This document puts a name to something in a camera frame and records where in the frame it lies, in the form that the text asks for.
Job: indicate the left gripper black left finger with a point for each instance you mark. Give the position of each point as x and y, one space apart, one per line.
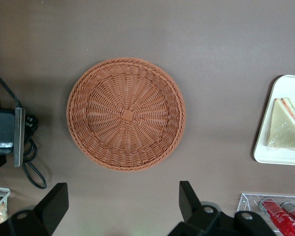
51 209

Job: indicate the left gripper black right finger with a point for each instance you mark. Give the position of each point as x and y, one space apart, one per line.
191 211

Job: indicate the triangle sandwich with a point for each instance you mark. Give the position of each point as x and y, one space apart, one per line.
282 130

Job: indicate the brown round wicker basket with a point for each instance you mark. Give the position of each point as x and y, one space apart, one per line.
125 115

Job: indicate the cream plastic tray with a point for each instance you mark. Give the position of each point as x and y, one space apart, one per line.
285 84

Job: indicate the clear acrylic bottle rack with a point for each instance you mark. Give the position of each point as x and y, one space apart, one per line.
248 199

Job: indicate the grey metal plate box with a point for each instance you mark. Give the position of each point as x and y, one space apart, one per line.
5 130

